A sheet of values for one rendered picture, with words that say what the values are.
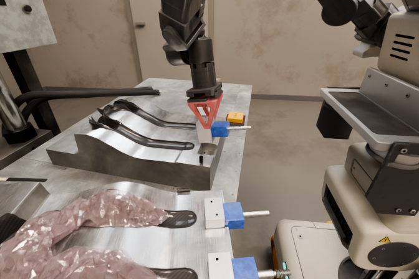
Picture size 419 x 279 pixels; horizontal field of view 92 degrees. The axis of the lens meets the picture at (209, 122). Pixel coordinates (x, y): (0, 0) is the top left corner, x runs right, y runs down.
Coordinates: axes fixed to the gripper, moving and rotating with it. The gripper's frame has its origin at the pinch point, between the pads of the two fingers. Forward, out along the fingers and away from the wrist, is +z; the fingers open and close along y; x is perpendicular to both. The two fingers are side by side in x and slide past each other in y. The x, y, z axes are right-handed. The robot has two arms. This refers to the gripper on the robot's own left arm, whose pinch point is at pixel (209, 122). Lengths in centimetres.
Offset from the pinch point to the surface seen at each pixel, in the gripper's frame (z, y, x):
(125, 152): 5.5, 6.8, -21.9
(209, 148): 9.3, -3.3, -2.1
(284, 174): 87, -109, 27
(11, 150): 8, 2, -73
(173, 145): 7.1, -0.9, -11.9
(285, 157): 84, -132, 31
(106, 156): 6.8, 6.7, -28.2
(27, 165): 10, 9, -57
